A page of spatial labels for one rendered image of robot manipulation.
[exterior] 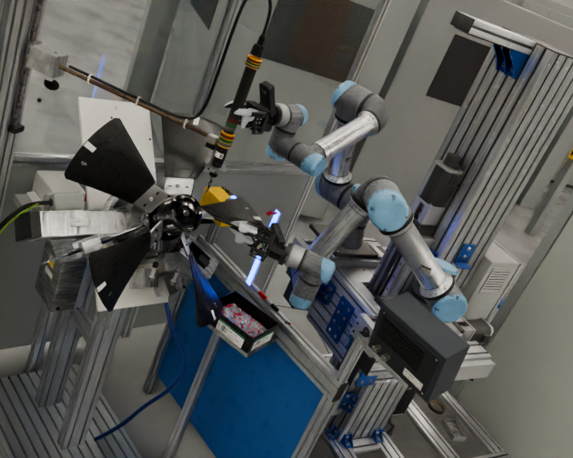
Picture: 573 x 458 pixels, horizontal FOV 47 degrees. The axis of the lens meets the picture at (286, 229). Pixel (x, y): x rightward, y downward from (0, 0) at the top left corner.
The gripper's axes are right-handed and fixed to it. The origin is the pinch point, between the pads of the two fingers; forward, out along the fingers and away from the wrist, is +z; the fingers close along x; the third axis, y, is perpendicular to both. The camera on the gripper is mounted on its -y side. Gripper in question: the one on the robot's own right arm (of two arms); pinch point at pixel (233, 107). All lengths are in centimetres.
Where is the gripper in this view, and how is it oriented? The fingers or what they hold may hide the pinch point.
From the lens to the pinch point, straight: 197.6
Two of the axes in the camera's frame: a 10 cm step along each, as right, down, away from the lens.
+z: -6.0, 1.2, -7.9
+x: -7.1, -5.3, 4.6
